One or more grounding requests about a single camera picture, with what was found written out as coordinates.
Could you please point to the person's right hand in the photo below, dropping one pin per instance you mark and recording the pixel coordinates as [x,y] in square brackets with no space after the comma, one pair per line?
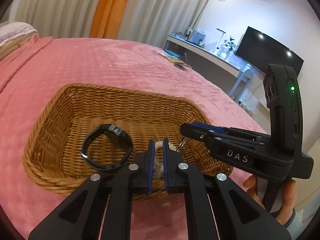
[289,197]

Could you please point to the light blue chair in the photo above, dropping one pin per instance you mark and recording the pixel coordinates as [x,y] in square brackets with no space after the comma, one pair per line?
[244,76]

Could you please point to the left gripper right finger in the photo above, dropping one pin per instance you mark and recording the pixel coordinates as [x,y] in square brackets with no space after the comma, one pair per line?
[216,207]

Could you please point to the orange curtain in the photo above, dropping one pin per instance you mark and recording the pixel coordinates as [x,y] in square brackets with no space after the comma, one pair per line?
[107,19]

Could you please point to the brown wicker basket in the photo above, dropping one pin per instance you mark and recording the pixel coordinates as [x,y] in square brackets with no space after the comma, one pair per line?
[87,128]

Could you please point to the black television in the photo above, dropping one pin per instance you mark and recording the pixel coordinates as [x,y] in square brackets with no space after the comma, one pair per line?
[260,50]

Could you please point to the items on desk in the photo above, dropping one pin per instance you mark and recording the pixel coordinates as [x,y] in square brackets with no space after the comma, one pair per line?
[194,36]

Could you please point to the white desk lamp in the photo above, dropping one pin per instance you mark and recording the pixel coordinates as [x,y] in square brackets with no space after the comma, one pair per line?
[218,43]

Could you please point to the white vase with plant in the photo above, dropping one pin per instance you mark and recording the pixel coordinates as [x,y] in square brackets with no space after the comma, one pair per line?
[229,46]

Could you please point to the beige curtain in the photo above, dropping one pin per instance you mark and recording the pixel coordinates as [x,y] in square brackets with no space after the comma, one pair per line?
[144,21]

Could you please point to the lilac pillow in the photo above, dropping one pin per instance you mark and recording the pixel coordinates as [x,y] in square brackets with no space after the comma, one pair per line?
[14,30]

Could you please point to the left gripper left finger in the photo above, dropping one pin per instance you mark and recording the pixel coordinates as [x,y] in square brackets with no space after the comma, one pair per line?
[100,208]

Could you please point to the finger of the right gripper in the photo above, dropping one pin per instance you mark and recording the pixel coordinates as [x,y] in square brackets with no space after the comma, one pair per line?
[230,131]
[196,133]

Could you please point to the white desk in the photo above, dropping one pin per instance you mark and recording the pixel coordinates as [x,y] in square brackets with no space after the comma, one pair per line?
[234,70]

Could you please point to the booklets on bed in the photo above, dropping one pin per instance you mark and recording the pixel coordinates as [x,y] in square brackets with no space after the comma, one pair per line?
[175,61]

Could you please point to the black smart watch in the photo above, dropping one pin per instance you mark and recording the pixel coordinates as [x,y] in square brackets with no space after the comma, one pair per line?
[116,138]

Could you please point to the beige folded quilt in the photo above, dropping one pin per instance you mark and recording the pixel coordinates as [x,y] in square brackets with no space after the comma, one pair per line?
[10,45]

